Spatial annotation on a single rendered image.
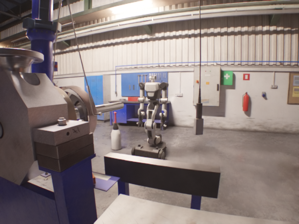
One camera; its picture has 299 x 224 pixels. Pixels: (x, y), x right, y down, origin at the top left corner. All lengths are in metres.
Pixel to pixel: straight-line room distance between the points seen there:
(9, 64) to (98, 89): 5.68
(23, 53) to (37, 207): 0.66
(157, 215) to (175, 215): 0.05
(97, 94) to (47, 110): 5.77
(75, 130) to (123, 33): 6.32
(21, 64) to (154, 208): 0.79
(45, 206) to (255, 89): 5.60
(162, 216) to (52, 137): 0.43
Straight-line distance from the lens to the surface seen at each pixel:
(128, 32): 6.76
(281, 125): 6.10
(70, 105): 0.91
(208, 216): 0.58
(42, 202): 0.86
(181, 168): 0.84
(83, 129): 0.70
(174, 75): 5.75
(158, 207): 0.59
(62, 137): 0.63
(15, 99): 0.74
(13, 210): 1.14
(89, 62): 7.54
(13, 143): 0.82
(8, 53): 0.82
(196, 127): 1.28
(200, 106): 1.27
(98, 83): 6.45
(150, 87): 2.96
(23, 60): 0.88
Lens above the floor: 1.24
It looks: 8 degrees down
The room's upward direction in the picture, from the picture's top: straight up
